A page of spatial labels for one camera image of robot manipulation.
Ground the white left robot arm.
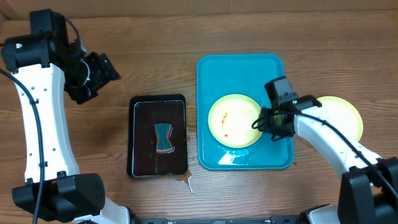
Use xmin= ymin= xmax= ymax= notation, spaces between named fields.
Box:
xmin=2 ymin=32 xmax=132 ymax=223

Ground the black water tray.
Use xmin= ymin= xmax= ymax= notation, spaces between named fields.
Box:
xmin=127 ymin=94 xmax=188 ymax=179

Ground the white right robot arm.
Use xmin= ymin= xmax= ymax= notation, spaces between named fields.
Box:
xmin=251 ymin=93 xmax=397 ymax=224

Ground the yellow plate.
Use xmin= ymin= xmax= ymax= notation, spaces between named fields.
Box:
xmin=208 ymin=94 xmax=262 ymax=148
xmin=317 ymin=96 xmax=364 ymax=141

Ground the teal plastic tray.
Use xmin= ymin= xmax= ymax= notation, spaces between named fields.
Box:
xmin=197 ymin=54 xmax=294 ymax=170

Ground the green orange sponge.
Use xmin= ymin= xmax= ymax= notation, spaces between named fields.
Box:
xmin=154 ymin=123 xmax=174 ymax=154

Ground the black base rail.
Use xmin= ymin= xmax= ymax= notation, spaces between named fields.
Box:
xmin=132 ymin=215 xmax=307 ymax=224

